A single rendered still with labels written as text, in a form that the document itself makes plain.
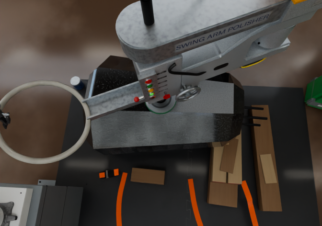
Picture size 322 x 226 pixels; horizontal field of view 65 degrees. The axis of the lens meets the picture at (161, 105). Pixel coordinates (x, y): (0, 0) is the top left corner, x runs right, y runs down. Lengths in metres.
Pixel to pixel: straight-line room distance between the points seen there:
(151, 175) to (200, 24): 1.65
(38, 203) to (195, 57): 1.34
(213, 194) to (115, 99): 1.28
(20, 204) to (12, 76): 1.78
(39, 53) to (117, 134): 1.70
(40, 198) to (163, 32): 1.36
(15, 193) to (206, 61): 1.39
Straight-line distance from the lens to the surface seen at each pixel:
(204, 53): 1.28
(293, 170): 2.72
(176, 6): 1.04
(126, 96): 1.54
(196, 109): 1.76
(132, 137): 1.88
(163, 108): 1.70
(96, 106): 1.56
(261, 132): 2.56
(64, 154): 1.45
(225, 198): 2.38
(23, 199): 1.85
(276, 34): 1.43
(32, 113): 3.00
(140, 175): 2.38
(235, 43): 1.26
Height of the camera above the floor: 2.49
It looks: 71 degrees down
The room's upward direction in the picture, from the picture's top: 9 degrees counter-clockwise
